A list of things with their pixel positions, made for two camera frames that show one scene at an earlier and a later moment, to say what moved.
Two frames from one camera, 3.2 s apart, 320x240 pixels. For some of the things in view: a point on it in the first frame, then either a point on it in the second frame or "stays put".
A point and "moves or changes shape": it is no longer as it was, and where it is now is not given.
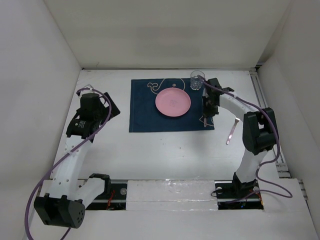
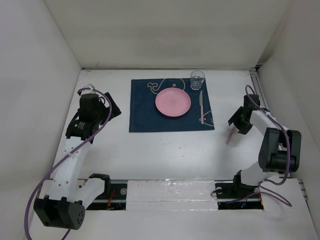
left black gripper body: [110, 105] stays put
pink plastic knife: [204, 94] moves or changes shape
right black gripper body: [210, 106] to [240, 122]
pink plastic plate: [173, 102] stays put
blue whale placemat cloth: [144, 116] stays put
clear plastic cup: [196, 83] stays put
